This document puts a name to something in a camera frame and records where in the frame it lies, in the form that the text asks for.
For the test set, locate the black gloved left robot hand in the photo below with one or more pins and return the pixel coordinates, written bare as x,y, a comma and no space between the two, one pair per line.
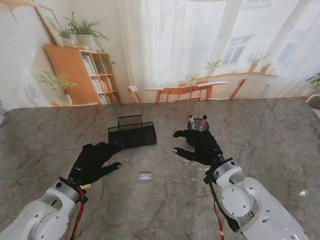
92,162

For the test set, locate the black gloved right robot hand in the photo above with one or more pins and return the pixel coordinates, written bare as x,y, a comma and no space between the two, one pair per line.
203,147

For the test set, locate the black mesh pen cup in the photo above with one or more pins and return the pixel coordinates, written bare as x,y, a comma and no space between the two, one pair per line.
207,127

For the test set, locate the pink marker with black cap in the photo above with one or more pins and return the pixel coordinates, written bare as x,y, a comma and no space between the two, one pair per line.
203,123

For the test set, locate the gold binder clip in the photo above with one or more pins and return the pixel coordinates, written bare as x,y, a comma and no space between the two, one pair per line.
87,186

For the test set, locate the white marker with red caps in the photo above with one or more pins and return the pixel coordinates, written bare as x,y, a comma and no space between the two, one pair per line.
192,122

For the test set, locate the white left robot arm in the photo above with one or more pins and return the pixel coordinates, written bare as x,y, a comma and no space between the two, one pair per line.
45,212

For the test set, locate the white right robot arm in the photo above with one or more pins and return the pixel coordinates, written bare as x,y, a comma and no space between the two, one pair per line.
240,200

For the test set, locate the black mesh desk organizer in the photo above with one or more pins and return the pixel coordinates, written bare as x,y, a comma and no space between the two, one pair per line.
132,137

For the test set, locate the teal binder clip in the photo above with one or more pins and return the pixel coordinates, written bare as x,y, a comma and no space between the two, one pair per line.
111,173

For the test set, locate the printed room scene backdrop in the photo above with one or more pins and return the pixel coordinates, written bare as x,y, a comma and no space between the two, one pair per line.
175,37

